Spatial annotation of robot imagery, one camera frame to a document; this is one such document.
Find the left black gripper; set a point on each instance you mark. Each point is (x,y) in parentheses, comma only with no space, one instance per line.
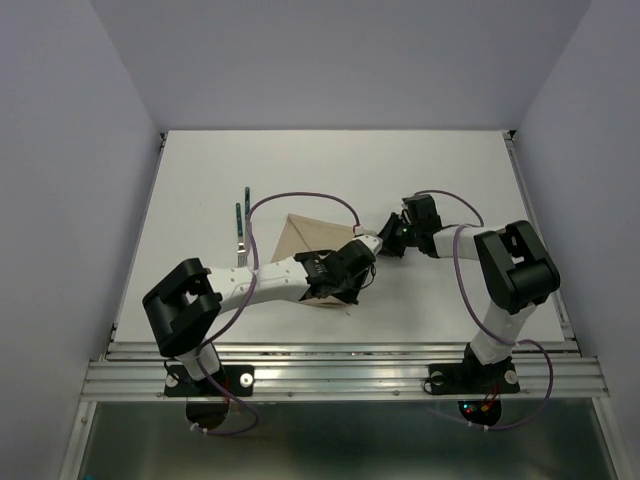
(351,295)

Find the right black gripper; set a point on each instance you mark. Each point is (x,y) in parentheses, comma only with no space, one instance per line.
(389,247)

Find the beige cloth napkin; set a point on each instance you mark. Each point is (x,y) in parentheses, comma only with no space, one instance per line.
(304,234)

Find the silver fork teal handle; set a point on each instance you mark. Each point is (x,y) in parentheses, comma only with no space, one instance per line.
(241,246)

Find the silver knife teal handle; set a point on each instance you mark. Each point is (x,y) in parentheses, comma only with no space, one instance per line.
(247,210)

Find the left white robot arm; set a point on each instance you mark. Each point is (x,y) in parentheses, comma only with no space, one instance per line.
(182,307)

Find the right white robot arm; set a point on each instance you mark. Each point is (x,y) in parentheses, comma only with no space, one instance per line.
(518,272)

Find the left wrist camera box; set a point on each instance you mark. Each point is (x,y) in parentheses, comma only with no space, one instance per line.
(372,242)

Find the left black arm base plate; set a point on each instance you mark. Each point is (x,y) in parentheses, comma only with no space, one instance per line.
(235,379)

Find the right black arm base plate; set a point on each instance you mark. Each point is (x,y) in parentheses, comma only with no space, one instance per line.
(467,381)

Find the aluminium rail frame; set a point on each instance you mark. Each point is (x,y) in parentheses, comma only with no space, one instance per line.
(349,411)

